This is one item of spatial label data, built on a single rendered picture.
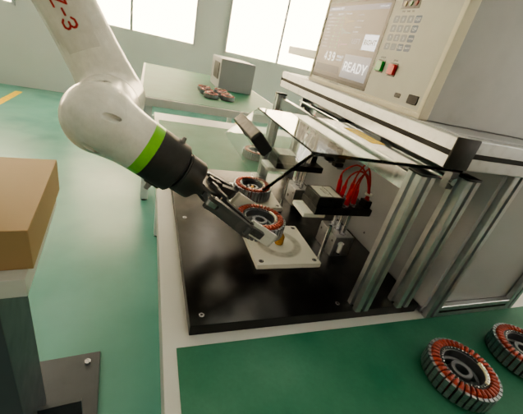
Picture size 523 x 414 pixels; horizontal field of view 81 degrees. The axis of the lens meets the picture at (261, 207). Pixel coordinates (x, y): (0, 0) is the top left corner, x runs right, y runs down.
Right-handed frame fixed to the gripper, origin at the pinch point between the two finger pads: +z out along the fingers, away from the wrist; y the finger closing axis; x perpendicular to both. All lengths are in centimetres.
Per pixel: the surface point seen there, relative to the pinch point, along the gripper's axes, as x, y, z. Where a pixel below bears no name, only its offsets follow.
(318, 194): 12.8, 1.7, 5.5
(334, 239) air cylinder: 7.5, 3.3, 16.9
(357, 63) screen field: 38.9, -11.6, -0.9
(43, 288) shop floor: -105, -72, -12
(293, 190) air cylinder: 7.5, -21.7, 16.9
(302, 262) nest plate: -0.1, 7.1, 11.0
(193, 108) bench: -7, -157, 10
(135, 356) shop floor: -84, -32, 23
